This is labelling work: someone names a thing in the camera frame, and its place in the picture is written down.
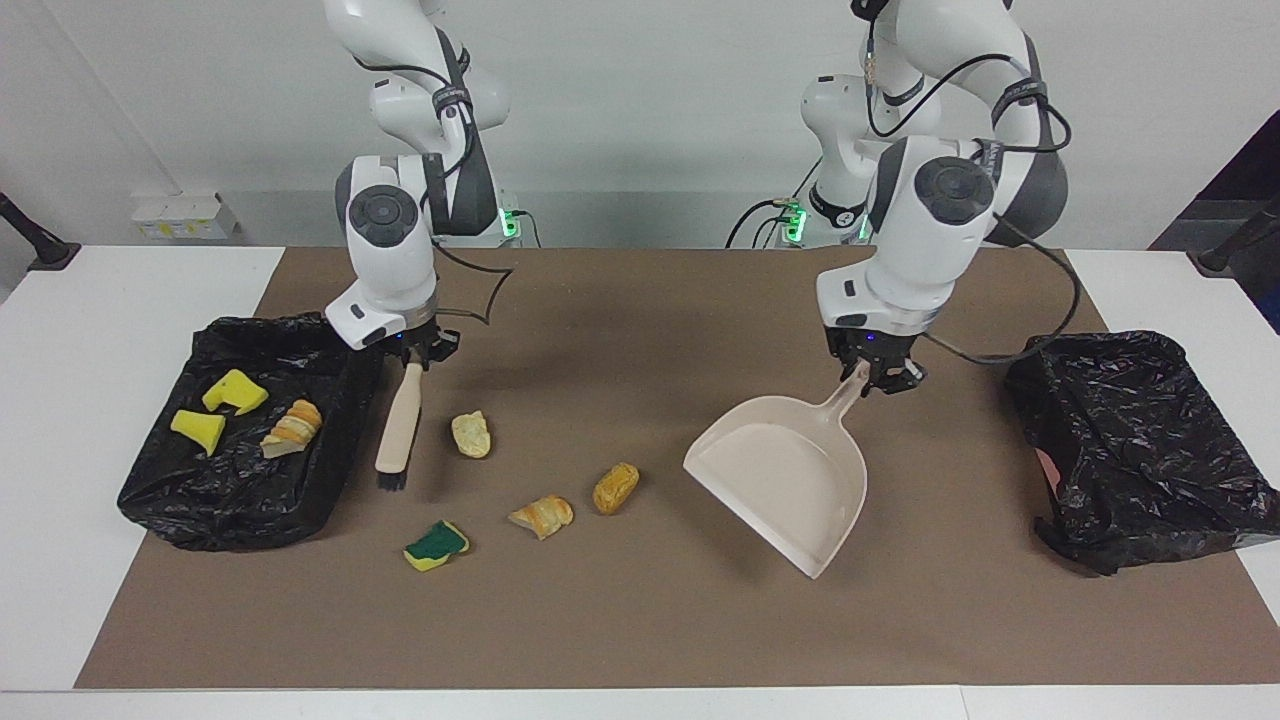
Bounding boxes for orange white croissant piece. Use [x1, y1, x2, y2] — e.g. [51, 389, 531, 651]
[507, 495, 575, 542]

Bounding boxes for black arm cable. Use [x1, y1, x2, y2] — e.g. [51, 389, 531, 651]
[865, 0, 1083, 366]
[350, 55, 516, 329]

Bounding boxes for green yellow sponge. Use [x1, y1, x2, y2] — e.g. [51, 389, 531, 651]
[403, 520, 471, 573]

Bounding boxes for beige hand brush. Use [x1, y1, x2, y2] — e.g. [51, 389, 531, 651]
[374, 360, 426, 491]

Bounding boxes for black stand leg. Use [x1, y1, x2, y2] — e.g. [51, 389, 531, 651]
[0, 190, 81, 273]
[1188, 195, 1280, 278]

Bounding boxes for pale striped croissant piece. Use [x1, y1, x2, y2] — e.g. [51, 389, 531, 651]
[260, 399, 324, 460]

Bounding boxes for brown bread roll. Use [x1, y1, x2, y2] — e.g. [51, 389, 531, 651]
[592, 462, 641, 516]

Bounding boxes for beige plastic dustpan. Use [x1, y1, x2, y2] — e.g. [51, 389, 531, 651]
[683, 358, 871, 580]

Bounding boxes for pale bread chunk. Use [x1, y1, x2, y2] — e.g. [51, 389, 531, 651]
[451, 410, 493, 460]

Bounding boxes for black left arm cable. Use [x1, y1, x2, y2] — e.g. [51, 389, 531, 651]
[865, 0, 1083, 366]

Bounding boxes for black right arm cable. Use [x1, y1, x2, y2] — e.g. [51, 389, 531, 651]
[350, 55, 516, 329]

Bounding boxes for notched yellow sponge piece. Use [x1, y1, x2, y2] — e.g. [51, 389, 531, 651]
[202, 369, 270, 416]

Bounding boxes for dark panel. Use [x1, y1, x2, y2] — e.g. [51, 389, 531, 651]
[1148, 108, 1280, 336]

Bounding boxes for white cardboard box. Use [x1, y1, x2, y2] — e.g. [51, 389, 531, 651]
[130, 190, 241, 241]

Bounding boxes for yellow sponge wedge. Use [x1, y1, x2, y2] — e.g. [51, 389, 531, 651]
[170, 409, 227, 457]

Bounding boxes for black trash bag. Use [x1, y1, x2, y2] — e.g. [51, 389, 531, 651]
[1004, 330, 1280, 577]
[117, 312, 384, 553]

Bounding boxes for brown table mat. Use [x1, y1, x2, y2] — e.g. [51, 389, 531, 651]
[75, 248, 1280, 691]

